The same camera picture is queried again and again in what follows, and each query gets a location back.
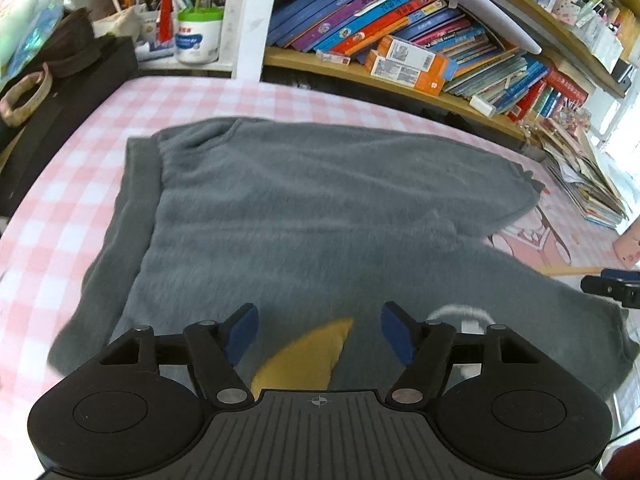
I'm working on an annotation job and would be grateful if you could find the red tassel ornament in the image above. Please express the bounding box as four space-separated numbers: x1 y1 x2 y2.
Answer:
158 0 179 44

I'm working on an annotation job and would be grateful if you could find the pink strap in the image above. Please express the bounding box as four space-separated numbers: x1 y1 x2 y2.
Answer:
0 62 54 127

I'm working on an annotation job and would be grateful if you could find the wooden bookshelf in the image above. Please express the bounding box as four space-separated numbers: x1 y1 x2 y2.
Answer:
262 0 640 162

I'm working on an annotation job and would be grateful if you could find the pile of magazines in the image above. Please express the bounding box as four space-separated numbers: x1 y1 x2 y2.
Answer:
541 114 629 229

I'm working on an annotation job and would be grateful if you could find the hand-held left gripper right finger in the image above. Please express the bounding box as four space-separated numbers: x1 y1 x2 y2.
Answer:
381 301 543 406

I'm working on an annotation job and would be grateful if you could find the white tub with green rim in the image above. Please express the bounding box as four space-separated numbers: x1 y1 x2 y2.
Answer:
174 7 225 65

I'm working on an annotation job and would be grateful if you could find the brown cloth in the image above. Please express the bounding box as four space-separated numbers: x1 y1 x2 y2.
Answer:
22 8 117 79

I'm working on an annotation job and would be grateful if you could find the small white eraser box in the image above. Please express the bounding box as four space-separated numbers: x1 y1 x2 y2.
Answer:
469 94 497 116

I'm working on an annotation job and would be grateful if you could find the pink checked printed mat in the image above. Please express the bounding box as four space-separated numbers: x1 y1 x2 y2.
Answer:
0 77 640 480

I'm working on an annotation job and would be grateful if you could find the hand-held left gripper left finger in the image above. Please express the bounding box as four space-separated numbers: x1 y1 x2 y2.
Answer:
97 303 259 407

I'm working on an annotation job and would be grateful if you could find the stack of colourful books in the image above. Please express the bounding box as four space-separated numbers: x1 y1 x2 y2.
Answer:
266 0 591 122

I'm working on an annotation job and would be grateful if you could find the grey fleece garment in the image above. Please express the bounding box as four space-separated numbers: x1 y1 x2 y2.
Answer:
47 116 633 401

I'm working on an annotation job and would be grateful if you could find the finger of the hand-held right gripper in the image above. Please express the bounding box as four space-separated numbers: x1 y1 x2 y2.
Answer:
581 268 640 311

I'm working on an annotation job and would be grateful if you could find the pink box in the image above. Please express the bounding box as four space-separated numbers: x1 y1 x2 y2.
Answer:
613 224 640 269

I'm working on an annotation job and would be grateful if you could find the white folder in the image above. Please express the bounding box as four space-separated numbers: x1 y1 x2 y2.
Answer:
429 0 544 56

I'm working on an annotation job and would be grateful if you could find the pastel plastic bag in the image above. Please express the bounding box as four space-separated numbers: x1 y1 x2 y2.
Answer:
0 0 65 92

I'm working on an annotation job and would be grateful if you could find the white post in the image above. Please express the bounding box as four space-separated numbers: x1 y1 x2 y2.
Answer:
234 0 287 82

